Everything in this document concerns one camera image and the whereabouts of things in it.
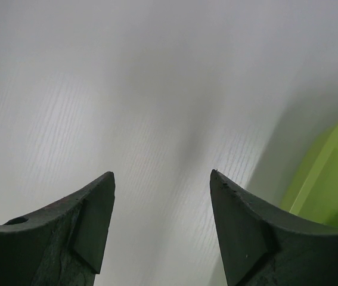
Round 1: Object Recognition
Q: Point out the green plastic basin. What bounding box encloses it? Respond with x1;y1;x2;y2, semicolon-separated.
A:
280;123;338;228

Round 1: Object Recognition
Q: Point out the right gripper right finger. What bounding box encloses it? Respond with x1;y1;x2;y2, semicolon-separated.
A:
210;170;338;285

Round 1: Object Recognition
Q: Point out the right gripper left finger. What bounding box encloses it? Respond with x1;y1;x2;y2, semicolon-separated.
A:
0;172;115;285

